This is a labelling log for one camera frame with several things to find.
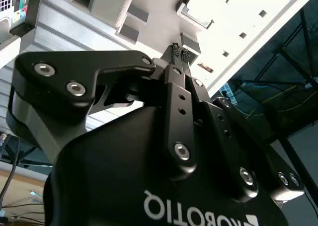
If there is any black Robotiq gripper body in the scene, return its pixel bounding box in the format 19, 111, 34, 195
43, 104, 290, 226

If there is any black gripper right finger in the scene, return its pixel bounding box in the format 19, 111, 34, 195
182, 49, 306, 204

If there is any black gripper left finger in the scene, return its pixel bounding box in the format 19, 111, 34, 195
6, 42, 199, 181

